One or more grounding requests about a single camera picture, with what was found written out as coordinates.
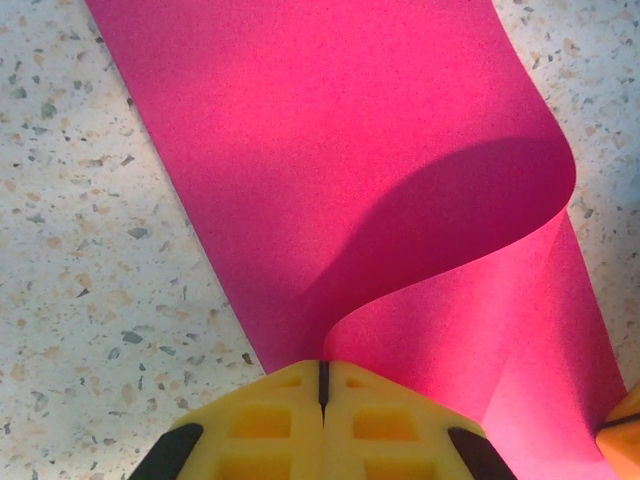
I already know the pink paper sheet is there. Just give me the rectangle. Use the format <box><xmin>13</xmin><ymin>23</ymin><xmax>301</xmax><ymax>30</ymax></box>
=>
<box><xmin>84</xmin><ymin>0</ymin><xmax>629</xmax><ymax>436</ymax></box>

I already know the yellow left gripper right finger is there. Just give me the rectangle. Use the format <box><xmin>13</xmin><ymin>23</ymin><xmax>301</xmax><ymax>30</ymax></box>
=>
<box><xmin>323</xmin><ymin>359</ymin><xmax>519</xmax><ymax>480</ymax></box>

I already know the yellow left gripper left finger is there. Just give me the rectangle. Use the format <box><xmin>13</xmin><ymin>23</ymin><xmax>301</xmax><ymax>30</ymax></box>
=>
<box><xmin>132</xmin><ymin>358</ymin><xmax>325</xmax><ymax>480</ymax></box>

